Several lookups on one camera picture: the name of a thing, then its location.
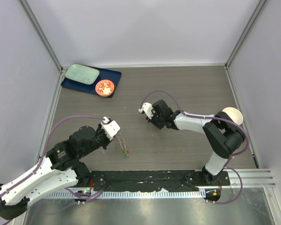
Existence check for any light green rectangular plate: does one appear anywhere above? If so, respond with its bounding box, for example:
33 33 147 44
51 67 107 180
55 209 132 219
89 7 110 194
65 64 100 85

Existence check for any dark blue tray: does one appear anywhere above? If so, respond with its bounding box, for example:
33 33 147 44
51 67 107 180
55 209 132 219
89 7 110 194
61 67 122 98

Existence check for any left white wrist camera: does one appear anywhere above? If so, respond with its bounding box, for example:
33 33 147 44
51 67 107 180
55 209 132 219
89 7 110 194
100 117 120 141

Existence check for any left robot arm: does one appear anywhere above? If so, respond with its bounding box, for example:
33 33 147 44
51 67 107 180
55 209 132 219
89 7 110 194
0 121 120 220

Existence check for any slotted cable duct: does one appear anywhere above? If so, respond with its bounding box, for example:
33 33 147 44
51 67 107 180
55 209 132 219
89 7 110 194
45 189 206 199

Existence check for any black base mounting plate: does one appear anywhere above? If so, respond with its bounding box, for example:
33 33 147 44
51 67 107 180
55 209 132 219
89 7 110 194
89 170 230 192

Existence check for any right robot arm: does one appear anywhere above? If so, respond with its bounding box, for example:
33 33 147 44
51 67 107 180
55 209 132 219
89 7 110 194
139 100 248 185

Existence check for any red patterned small bowl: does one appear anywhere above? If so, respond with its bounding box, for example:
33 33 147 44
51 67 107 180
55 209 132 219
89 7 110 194
95 80 115 97

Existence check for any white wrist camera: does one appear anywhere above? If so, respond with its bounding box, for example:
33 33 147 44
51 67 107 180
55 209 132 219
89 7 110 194
100 117 120 141
138 102 155 119

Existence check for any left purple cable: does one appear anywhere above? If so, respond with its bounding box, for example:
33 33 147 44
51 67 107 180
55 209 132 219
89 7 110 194
0 114 108 225

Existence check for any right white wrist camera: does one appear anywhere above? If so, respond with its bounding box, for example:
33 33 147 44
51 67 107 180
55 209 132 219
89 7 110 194
138 102 155 119

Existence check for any white brown bowl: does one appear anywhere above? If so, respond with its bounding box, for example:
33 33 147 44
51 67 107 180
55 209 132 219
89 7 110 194
222 107 244 125

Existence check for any purple cable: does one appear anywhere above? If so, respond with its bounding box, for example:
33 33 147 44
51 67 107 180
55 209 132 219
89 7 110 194
140 90 250 205
0 114 108 225

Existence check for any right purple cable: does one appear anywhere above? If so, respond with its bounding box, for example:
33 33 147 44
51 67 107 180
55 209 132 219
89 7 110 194
140 90 250 205

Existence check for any large metal keyring with rings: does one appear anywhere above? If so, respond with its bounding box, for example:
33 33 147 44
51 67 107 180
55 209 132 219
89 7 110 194
116 133 129 154

